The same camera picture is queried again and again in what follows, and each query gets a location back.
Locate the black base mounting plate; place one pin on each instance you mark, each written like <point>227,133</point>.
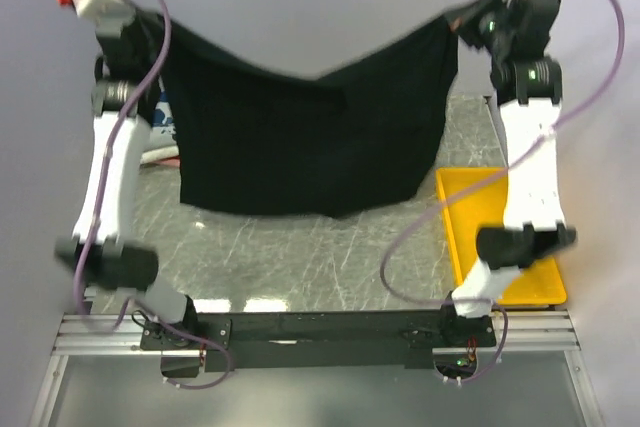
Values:
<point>312,339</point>

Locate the yellow plastic tray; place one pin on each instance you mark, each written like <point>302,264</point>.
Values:
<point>541,286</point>

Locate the black t shirt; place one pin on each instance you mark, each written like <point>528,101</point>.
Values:
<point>257,143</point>

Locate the pink folded t shirt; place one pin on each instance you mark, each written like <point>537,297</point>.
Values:
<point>170,162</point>

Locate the blue mickey print t shirt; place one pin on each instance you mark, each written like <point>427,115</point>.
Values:
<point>163,119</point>

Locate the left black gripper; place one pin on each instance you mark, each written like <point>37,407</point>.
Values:
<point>158,28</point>

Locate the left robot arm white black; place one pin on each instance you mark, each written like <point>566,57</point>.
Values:
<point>100,252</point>

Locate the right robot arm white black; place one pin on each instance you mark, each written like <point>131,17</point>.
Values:
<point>532,228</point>

